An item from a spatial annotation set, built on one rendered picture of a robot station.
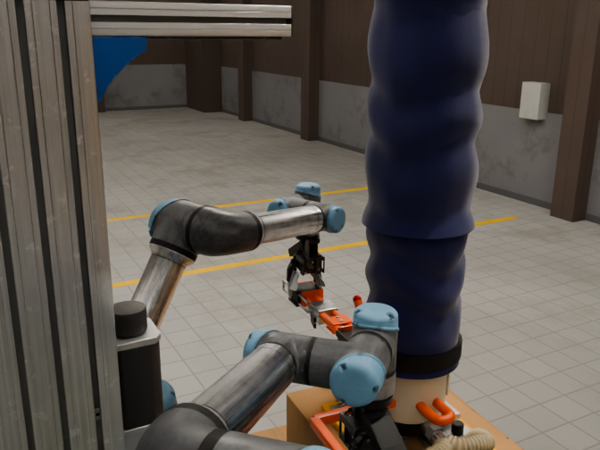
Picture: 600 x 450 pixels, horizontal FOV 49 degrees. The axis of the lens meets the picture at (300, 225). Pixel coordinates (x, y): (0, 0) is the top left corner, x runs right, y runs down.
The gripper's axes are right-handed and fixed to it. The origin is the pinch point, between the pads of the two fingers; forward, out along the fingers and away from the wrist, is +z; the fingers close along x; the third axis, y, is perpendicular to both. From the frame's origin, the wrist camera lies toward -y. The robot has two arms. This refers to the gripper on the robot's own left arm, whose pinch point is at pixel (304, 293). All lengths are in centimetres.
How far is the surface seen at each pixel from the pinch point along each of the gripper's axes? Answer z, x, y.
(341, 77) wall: -6, 441, -854
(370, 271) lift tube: -29, -11, 59
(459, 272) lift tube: -30, 5, 69
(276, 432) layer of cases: 66, 0, -25
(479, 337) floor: 119, 196, -147
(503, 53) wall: -57, 475, -485
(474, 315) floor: 119, 215, -178
